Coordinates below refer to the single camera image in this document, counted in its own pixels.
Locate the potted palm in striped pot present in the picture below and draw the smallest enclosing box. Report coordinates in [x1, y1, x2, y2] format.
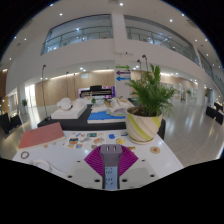
[124, 63, 177, 145]

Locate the colourful sticker sheet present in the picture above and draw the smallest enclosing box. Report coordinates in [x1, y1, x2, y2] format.
[64, 131, 107, 150]

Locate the white cushioned sofa block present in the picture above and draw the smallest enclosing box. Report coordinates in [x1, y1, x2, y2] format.
[50, 97, 88, 120]

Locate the group of black chairs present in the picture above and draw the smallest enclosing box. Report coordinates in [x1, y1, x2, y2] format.
[0, 112, 23, 135]
[205, 101, 224, 126]

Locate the low black display platform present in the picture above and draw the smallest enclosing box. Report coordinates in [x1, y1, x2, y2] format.
[37, 103, 167, 141]

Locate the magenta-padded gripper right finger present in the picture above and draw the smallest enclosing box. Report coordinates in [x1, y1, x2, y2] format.
[116, 145, 159, 190]

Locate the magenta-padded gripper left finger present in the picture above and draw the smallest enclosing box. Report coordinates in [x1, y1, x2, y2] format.
[65, 145, 107, 190]

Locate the flat pink board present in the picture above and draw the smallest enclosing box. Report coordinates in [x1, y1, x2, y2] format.
[18, 121, 66, 150]

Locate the blue floor mat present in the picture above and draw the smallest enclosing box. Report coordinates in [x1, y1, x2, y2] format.
[87, 110, 127, 124]

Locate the round wooden picture coaster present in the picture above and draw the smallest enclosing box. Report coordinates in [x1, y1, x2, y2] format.
[149, 146, 161, 155]

